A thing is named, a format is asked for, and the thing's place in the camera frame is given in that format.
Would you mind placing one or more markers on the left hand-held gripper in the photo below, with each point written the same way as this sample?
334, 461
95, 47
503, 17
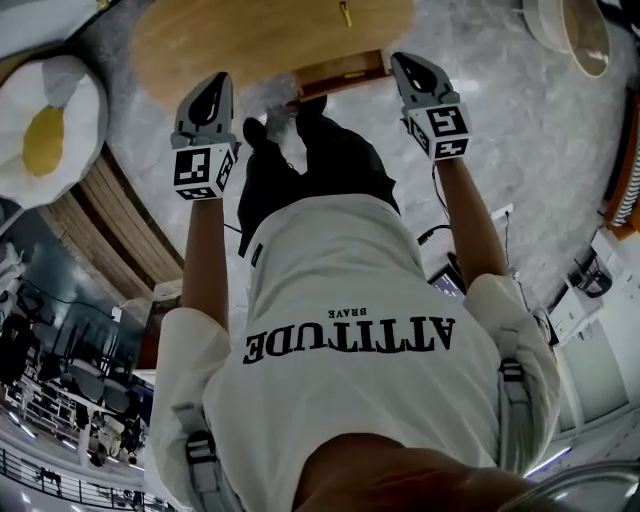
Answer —
200, 170

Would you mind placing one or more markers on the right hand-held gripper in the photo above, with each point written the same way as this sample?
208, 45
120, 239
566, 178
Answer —
445, 130

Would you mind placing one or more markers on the wooden table drawer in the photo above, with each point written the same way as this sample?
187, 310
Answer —
340, 64

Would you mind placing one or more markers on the person's left forearm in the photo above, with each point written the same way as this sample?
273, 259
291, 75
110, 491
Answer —
206, 260

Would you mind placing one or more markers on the person's right forearm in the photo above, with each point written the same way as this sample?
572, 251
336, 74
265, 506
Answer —
475, 230

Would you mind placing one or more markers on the wooden coffee table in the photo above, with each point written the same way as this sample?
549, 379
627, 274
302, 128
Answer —
240, 45

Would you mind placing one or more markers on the person's left black shoe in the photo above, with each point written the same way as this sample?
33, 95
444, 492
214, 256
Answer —
260, 134

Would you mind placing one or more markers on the person's black shoe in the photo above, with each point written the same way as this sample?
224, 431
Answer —
311, 107
260, 134

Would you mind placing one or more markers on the person's right black shoe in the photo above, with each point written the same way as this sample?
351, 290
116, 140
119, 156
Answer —
311, 107

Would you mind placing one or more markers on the person's black trousers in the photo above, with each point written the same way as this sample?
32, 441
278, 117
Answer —
330, 160

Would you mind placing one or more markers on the stack of wooden slats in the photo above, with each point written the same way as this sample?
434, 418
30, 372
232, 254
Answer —
115, 225

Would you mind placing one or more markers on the white power strip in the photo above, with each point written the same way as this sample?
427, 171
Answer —
501, 211

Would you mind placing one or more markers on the egg-shaped bean bag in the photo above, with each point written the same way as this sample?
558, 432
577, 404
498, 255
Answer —
45, 130

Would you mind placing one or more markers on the black screen device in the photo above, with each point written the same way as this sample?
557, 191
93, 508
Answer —
446, 285

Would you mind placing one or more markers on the orange sofa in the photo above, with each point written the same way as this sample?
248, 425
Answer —
627, 150

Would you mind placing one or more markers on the striped throw blanket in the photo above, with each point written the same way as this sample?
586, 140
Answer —
631, 200

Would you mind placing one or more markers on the black chair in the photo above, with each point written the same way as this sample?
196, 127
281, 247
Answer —
592, 277

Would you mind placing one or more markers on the person's white printed shirt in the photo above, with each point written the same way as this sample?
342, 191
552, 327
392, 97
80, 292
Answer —
350, 350

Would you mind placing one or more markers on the white cabinet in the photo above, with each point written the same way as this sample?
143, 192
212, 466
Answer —
590, 350

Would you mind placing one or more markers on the black railing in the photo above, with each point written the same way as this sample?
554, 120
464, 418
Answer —
75, 487

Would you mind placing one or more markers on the clear head mount rim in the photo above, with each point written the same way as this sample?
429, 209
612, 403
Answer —
585, 492

